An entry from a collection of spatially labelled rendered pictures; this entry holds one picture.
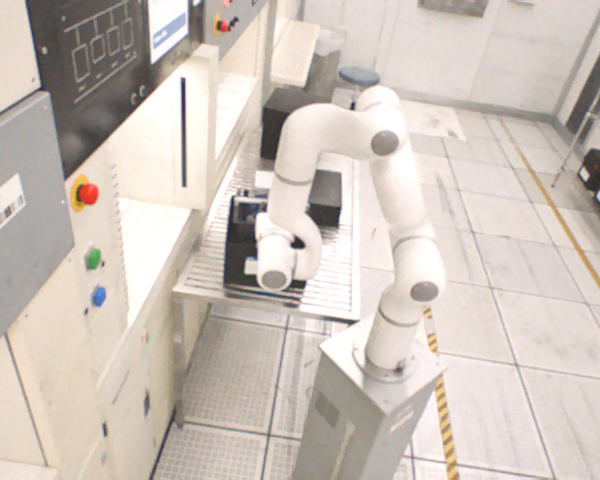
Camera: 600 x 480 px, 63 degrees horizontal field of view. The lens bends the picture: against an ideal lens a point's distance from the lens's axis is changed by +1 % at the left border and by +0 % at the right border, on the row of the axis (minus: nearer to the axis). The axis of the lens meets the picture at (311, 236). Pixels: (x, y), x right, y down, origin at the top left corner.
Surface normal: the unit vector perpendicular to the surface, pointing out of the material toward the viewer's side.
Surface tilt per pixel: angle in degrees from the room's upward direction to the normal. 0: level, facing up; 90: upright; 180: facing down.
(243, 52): 90
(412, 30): 90
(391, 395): 0
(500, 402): 0
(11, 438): 90
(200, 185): 90
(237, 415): 0
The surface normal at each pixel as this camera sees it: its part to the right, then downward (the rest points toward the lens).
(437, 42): -0.08, 0.58
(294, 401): 0.15, -0.80
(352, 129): -0.72, 0.20
